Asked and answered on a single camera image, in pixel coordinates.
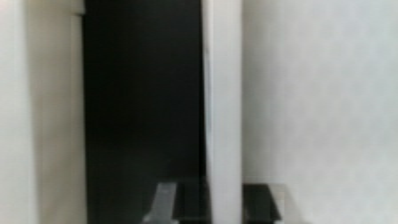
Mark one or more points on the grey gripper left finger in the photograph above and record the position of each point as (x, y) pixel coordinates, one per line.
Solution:
(179, 205)

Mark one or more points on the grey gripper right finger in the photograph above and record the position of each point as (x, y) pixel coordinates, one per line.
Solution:
(266, 204)

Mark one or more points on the white desk top tray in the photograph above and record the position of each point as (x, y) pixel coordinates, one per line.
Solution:
(300, 91)

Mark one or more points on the white U-shaped fence frame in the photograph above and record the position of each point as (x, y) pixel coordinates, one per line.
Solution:
(41, 112)

